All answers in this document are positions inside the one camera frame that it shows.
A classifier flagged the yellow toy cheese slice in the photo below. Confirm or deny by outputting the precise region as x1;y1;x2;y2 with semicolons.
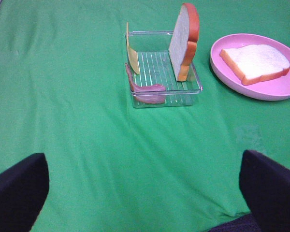
126;22;140;75

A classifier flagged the clear left plastic tray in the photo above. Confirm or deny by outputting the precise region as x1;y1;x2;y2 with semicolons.
127;31;203;108

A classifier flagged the pink round plate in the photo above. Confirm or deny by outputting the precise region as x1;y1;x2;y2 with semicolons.
210;33;290;101

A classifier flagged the green tablecloth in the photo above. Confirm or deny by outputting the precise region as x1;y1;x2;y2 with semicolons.
0;0;290;232

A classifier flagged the toy bacon strip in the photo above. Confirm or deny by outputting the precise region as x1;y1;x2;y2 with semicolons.
125;63;166;104

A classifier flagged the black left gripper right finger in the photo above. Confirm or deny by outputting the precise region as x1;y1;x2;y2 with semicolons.
239;150;290;232

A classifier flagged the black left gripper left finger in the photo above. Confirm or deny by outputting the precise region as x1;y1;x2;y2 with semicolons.
0;153;50;232

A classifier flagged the toy bread slice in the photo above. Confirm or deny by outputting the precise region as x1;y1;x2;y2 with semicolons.
219;44;290;86
168;3;200;82

